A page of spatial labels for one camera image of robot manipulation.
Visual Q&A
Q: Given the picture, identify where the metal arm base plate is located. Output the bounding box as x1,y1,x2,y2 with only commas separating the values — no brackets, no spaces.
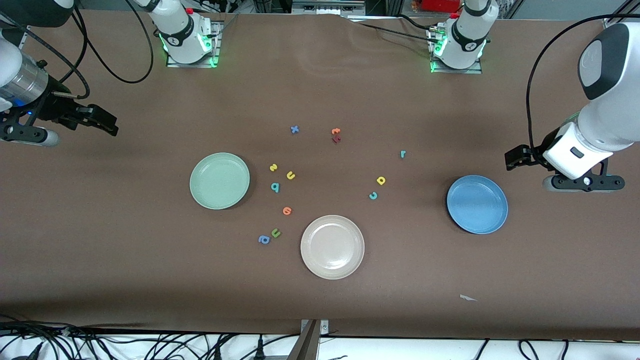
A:
429,25,483,75
166,20,221,68

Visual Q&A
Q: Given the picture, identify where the metal table bracket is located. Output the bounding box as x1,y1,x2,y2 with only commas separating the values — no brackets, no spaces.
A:
287,319,330,360

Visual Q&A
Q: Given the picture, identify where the green plate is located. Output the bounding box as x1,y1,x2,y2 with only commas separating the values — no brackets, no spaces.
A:
189,152,251,210

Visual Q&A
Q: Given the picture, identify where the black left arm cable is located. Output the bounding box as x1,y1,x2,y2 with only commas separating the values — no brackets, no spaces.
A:
525,13,640,153

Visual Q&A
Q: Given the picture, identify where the blue plate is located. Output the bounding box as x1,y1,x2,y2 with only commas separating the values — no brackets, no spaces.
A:
446,174,509,235

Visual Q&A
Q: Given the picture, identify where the black looping arm cable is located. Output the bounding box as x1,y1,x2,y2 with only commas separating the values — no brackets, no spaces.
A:
72,0,154,84

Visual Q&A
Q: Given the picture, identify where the red object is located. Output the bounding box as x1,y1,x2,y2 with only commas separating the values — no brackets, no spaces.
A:
421,0,462,13

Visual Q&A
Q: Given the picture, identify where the beige plate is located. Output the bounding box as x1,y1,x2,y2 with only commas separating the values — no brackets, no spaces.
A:
300,215,366,280

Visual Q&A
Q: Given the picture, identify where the grey metal box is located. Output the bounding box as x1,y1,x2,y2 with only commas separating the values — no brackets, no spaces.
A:
292,0,366,16

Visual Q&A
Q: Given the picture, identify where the black cable on table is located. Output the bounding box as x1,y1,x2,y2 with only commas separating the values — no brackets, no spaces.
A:
356,22,435,45
397,14,438,32

